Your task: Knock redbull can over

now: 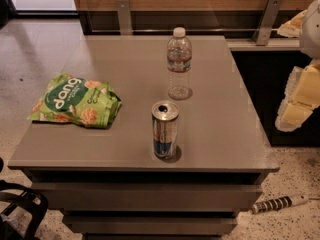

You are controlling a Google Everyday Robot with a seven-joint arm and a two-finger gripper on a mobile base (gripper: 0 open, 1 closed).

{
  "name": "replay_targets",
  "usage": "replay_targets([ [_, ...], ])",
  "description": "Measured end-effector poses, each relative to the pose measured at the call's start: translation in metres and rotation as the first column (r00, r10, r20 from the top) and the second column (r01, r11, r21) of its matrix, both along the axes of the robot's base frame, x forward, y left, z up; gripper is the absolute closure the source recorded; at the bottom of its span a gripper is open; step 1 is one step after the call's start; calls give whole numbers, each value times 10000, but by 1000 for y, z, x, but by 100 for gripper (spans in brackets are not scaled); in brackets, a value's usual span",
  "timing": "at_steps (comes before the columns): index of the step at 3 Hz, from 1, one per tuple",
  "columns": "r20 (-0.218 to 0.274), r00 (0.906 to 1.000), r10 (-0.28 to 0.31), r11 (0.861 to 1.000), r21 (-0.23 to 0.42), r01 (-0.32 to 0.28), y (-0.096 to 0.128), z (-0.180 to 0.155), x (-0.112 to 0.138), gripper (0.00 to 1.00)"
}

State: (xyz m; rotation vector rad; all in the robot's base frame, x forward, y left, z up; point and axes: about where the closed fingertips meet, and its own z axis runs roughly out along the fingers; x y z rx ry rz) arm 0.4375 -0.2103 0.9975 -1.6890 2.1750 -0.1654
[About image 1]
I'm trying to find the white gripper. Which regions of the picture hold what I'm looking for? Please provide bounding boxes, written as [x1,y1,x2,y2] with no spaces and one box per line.
[275,0,320,132]

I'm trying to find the silver blue Red Bull can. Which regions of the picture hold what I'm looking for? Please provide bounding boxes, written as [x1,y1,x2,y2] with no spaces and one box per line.
[151,100,179,159]

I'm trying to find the clear plastic water bottle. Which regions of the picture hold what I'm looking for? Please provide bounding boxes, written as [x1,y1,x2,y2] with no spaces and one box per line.
[167,27,192,100]

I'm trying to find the white power strip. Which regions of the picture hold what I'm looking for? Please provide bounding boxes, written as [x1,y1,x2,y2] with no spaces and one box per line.
[251,195,309,214]

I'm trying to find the grey drawer cabinet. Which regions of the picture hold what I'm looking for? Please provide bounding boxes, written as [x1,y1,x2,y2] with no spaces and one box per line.
[9,36,279,240]

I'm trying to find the green Dang chips bag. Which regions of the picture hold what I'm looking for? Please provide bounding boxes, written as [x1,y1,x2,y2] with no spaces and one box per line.
[28,73,122,128]

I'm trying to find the black chair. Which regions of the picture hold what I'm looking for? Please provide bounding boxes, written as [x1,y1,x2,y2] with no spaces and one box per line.
[0,157,49,240]

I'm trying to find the right metal bracket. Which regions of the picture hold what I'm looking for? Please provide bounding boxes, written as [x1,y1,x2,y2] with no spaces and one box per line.
[253,0,283,46]

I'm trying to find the metal bracket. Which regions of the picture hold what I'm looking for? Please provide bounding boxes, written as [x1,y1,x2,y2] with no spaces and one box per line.
[116,0,133,35]
[253,0,283,46]

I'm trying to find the left metal bracket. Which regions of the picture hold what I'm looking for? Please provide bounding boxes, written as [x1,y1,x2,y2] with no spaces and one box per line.
[116,0,133,35]

